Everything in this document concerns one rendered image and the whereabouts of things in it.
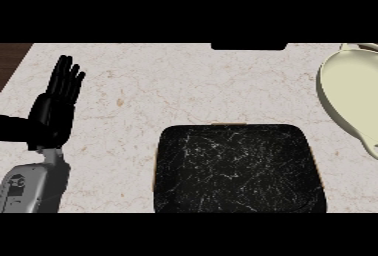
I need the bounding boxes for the black rectangular object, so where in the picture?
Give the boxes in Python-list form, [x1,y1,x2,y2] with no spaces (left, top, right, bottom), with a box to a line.
[210,42,289,52]

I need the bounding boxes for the black marble tray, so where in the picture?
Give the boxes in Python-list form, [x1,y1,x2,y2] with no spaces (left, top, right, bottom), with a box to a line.
[153,122,328,214]

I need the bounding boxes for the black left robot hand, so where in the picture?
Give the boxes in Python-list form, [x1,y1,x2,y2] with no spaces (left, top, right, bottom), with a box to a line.
[0,54,88,152]

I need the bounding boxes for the cream pot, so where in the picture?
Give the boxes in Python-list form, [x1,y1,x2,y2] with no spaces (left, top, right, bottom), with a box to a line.
[317,43,378,160]

